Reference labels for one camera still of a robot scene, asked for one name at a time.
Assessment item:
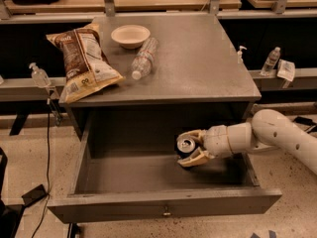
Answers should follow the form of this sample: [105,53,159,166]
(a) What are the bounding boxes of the clear plastic water bottle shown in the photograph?
[132,38,159,80]

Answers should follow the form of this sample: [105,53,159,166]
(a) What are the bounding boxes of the black cable on floor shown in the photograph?
[30,97,53,238]

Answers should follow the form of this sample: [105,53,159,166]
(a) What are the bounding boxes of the grey cabinet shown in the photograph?
[61,14,261,137]

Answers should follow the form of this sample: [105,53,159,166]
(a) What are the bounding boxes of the background water bottle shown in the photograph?
[260,47,280,76]

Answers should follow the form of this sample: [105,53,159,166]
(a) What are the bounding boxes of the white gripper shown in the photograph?
[176,125,232,168]

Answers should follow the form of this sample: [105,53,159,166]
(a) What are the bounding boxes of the black cables right floor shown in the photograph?
[292,115,317,134]

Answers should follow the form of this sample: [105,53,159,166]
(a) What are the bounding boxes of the white paper bowl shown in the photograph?
[111,25,151,50]

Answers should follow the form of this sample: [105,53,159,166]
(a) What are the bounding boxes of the brass drawer knob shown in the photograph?
[162,206,172,217]

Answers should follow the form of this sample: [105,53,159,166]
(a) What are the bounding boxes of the blue pepsi can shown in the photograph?
[176,137,197,163]

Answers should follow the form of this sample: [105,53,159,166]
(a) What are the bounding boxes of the small pump bottle right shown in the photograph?
[237,46,247,63]

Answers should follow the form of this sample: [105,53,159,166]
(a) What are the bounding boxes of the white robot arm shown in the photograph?
[176,109,317,174]

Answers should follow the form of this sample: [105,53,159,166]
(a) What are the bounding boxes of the white packet on shelf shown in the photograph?
[277,59,295,82]

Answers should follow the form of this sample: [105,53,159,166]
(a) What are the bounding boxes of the black box on floor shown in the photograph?
[22,184,48,207]

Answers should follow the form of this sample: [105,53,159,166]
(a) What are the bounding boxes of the open grey top drawer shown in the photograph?
[47,111,283,224]

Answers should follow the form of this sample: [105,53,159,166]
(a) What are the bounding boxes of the hand sanitizer bottle left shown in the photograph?
[29,62,52,88]

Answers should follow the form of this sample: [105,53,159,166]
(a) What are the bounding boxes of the brown chip bag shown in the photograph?
[47,23,123,103]

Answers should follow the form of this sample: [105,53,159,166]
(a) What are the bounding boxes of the wooden back table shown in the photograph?
[1,0,207,15]

